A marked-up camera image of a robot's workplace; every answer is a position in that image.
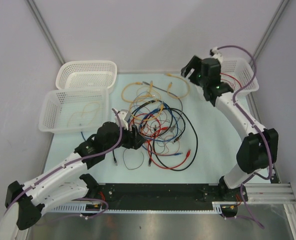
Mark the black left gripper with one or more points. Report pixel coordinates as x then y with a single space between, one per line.
134 140

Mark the white basket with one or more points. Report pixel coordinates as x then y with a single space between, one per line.
87 73
236 72

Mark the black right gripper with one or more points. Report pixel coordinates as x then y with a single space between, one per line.
194 63

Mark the white basket right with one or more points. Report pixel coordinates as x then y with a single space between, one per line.
236 72

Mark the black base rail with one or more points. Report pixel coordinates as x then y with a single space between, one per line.
163 196

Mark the translucent basket front left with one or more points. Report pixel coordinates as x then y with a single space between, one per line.
74 110

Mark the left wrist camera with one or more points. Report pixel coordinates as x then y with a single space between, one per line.
122 118

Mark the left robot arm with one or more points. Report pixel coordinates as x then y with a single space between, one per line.
27 202

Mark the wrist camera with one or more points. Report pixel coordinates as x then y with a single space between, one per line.
215 53
122 118

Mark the white basket back left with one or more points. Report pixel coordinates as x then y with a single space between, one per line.
87 73

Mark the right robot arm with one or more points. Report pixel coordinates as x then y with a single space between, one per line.
259 146

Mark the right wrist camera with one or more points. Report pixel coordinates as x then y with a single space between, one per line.
215 53

